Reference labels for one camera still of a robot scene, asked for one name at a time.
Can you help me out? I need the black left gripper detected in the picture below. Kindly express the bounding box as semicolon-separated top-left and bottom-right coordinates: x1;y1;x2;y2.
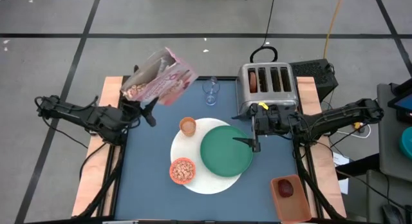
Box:
118;64;159;127

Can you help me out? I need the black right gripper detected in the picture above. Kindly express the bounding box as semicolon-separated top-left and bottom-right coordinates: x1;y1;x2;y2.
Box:
230;103;292;153

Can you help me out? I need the pink cereal bag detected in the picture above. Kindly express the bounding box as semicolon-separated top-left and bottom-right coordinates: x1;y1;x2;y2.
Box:
120;46;199;106

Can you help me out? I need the brown bagel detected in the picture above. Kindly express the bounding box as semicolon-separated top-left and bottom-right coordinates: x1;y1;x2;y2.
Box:
248;71;258;93

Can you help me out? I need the clear plastic glass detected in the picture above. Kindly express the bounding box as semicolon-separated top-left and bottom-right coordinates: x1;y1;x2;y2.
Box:
201;76;221;106

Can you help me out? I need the dark red apple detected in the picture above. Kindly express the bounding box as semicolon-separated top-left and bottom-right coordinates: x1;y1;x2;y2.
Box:
277;178;294;198

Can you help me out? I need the green round plate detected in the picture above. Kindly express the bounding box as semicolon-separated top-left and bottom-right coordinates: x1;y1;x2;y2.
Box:
200;125;254;178

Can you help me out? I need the light wooden side board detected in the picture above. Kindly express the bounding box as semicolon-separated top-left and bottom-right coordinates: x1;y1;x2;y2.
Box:
295;76;347;218
71;76;125;218

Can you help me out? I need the silver four-slot toaster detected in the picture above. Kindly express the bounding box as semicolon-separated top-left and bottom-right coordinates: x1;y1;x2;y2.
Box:
236;62;300;117

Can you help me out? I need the orange plastic cup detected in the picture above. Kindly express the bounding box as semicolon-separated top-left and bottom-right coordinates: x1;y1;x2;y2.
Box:
179;117;197;137

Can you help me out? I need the blue patterned bowl orange inside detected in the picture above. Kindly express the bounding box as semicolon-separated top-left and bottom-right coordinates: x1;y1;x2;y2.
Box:
169;157;196;185

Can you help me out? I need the black perforated equipment box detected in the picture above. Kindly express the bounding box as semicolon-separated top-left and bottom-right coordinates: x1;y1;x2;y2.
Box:
288;59;339;102

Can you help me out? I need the orange rectangular tray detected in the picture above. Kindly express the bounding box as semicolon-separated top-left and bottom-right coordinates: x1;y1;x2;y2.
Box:
270;174;312;224

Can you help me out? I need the white paper sheet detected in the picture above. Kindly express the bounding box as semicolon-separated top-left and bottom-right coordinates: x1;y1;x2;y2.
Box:
332;152;351;195

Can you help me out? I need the black desk panel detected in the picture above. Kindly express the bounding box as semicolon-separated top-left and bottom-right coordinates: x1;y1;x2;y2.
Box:
334;153;380;180

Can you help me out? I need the grey desk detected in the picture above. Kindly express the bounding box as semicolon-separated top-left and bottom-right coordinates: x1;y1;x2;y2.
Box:
376;83;412;174

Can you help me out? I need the grey low cabinet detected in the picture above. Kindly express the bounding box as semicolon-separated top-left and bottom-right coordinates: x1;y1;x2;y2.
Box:
366;169;412;224

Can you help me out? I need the black tablet screen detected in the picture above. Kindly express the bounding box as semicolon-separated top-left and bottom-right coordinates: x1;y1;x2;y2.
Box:
388;78;412;124

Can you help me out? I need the teal round object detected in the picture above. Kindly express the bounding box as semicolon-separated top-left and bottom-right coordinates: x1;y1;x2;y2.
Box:
398;126;412;160

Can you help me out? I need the black toaster power cord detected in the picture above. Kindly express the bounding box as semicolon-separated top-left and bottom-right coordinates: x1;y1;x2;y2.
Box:
249;0;279;64

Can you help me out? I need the white cable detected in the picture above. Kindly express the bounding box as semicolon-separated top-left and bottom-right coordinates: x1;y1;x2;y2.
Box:
334;123;373;140

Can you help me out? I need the yellow floor cable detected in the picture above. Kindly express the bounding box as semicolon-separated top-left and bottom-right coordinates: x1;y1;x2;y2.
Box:
323;0;345;59

